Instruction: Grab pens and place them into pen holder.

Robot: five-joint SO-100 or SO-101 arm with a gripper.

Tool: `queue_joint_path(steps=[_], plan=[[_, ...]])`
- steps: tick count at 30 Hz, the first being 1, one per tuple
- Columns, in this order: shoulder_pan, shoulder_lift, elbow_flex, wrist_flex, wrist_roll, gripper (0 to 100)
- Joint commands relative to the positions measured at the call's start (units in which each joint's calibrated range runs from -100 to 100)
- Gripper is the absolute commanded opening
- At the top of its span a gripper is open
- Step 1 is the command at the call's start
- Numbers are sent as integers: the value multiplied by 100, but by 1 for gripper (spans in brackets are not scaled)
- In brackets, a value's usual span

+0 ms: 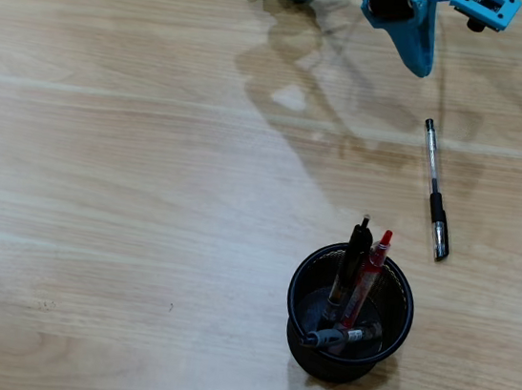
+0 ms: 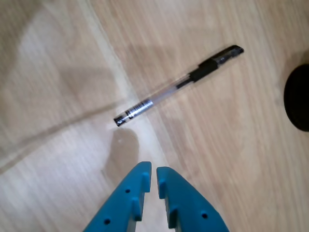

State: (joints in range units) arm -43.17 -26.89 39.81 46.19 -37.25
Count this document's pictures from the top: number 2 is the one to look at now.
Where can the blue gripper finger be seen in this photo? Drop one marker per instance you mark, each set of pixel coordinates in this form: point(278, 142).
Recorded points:
point(190, 212)
point(116, 207)

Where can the black mesh pen holder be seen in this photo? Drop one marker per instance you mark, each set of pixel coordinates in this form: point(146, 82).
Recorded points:
point(299, 101)

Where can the clear capped black-grip pen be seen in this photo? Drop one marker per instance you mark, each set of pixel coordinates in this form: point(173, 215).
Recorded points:
point(202, 68)

